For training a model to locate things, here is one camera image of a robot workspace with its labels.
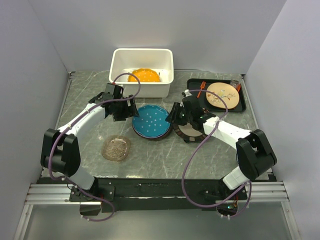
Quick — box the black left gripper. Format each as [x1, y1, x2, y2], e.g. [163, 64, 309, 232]
[113, 94, 140, 122]

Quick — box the dark blue brown-rimmed plate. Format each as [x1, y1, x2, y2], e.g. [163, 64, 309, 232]
[132, 120, 173, 141]

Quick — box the clear glass cup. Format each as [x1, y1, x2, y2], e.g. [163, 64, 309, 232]
[230, 79, 241, 89]

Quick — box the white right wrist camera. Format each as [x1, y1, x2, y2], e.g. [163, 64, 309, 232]
[181, 89, 192, 98]

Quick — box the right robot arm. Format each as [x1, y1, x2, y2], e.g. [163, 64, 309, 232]
[166, 95, 277, 199]

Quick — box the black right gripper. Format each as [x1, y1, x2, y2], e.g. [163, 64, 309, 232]
[165, 102, 193, 126]

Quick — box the purple cable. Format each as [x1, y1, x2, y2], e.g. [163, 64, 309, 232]
[47, 72, 142, 223]
[181, 91, 253, 218]

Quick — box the orange plastic spoon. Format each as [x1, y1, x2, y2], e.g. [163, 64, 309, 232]
[236, 83, 241, 92]

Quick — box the orange plastic fork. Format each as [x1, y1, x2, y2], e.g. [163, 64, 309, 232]
[197, 81, 206, 98]

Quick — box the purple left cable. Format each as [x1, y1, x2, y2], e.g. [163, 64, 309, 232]
[47, 72, 142, 223]

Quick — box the pink glass dish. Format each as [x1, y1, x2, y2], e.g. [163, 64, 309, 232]
[101, 135, 131, 162]

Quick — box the blue polka dot plate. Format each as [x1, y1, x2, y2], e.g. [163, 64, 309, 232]
[132, 104, 170, 129]

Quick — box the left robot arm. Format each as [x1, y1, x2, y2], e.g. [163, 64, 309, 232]
[40, 83, 139, 201]

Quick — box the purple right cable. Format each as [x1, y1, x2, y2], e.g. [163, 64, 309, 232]
[181, 91, 253, 218]

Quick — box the orange polka dot plate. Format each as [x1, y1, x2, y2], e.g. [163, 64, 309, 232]
[131, 68, 161, 83]

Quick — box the beige bird plate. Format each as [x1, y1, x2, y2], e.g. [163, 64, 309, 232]
[206, 82, 240, 109]

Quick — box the black plate with colored squares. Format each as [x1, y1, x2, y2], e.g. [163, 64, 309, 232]
[172, 123, 207, 143]

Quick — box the aluminium frame rail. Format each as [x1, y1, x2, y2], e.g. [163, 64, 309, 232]
[24, 184, 100, 206]

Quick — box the black tray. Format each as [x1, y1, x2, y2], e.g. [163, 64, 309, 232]
[187, 78, 247, 113]

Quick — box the white plastic bin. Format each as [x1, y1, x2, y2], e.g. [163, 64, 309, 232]
[108, 48, 174, 98]

